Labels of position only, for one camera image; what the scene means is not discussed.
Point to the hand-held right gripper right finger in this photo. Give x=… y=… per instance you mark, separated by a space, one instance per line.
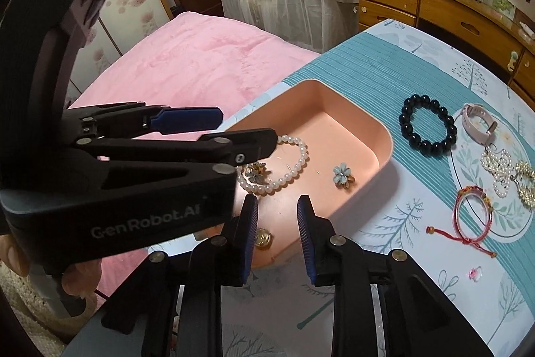
x=307 y=244

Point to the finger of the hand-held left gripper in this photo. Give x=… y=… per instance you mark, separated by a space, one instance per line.
x=234 y=143
x=188 y=118

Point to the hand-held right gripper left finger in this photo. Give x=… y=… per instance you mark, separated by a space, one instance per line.
x=250 y=240

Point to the pink plastic tray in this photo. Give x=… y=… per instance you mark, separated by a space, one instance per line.
x=317 y=122

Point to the person's left hand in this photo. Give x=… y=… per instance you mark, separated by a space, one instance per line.
x=81 y=277

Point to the gold round button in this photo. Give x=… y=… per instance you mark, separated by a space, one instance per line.
x=263 y=238

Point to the dark gold flower brooch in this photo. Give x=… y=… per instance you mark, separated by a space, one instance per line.
x=255 y=173

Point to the pink blanket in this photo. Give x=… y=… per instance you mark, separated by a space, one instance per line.
x=188 y=60

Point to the blue flower brooch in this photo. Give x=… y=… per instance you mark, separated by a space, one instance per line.
x=342 y=173

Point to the teal printed tablecloth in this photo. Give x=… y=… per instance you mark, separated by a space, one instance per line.
x=355 y=60

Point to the pink glass bangle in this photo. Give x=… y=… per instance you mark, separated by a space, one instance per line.
x=459 y=215

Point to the small clear pink charm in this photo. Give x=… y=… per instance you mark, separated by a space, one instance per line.
x=474 y=273

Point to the pink smartwatch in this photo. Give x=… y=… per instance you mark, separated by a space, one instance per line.
x=474 y=129

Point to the wooden desk with drawers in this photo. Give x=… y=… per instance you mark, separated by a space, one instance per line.
x=459 y=18

